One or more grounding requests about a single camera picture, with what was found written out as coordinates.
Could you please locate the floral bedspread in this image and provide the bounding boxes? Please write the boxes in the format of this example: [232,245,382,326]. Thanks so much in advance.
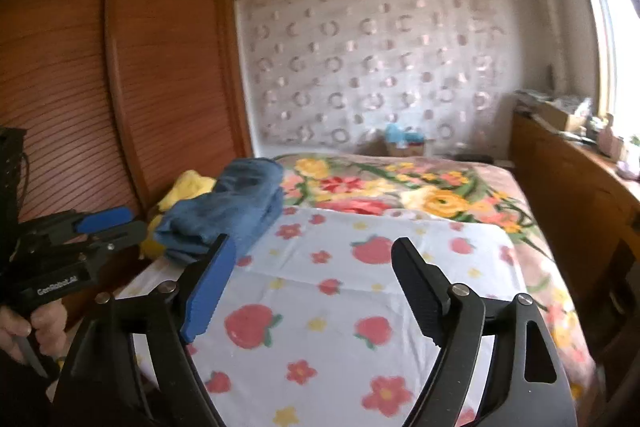
[277,153,597,405]

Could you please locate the white strawberry print blanket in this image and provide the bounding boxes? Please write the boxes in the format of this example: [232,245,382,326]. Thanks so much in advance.
[114,204,532,427]

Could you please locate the blue and brown box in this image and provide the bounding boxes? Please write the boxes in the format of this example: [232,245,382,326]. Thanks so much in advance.
[384,124,426,157]

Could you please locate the circle patterned sheer curtain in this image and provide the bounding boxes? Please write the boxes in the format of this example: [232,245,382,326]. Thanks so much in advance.
[236,0,514,155]

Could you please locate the wooden side cabinet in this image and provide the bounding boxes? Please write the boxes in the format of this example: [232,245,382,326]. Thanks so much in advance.
[508,110,640,333]

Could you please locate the blue denim jeans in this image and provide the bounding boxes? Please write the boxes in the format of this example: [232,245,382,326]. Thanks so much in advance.
[154,158,284,265]

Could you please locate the wooden slatted wardrobe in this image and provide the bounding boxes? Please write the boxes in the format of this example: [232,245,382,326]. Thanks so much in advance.
[1,0,252,220]

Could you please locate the yellow pikachu plush toy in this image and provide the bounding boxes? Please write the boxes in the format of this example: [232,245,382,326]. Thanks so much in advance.
[139,168,219,258]

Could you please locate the cardboard box on cabinet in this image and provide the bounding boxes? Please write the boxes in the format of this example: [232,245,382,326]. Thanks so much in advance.
[515,89,592,132]

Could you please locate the left hand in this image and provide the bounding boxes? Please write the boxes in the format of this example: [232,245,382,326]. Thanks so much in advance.
[0,300,67,363]

